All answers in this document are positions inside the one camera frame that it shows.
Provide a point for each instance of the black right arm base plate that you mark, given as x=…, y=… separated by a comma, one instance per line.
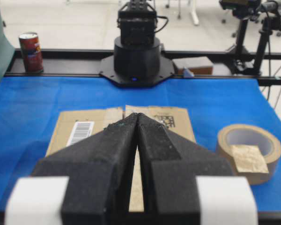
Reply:
x=134, y=77

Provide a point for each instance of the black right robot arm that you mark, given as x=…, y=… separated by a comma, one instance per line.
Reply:
x=136, y=50

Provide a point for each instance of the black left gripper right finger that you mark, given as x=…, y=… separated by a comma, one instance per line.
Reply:
x=187, y=184

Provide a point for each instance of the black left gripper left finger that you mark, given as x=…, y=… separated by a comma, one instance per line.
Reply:
x=82, y=184

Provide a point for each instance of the blue table cloth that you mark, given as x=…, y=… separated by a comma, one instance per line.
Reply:
x=30, y=107

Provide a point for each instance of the red snack can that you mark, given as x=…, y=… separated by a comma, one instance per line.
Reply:
x=31, y=52

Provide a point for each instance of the black tripod stand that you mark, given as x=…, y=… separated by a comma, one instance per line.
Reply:
x=268, y=13

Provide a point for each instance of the white barcode label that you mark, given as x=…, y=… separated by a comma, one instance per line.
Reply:
x=80, y=131

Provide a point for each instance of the brown cardboard box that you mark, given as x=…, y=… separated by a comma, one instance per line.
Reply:
x=174, y=119

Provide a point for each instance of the small brown cardboard block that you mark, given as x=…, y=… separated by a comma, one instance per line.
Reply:
x=196, y=65

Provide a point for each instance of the brown packing tape roll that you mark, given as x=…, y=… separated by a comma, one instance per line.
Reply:
x=252, y=151

